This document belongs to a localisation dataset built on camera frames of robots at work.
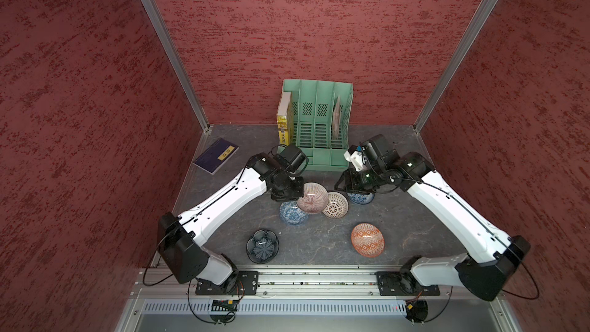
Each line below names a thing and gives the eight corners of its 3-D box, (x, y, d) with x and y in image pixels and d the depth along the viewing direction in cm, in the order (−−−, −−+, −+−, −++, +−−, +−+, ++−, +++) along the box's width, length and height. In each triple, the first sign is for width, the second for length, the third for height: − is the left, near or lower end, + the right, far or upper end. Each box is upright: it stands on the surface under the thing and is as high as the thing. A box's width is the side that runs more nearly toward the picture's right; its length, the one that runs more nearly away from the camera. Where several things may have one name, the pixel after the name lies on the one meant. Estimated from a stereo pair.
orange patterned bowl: (353, 257, 82) (356, 253, 78) (349, 227, 88) (352, 223, 84) (383, 257, 82) (387, 253, 78) (377, 228, 88) (380, 223, 84)
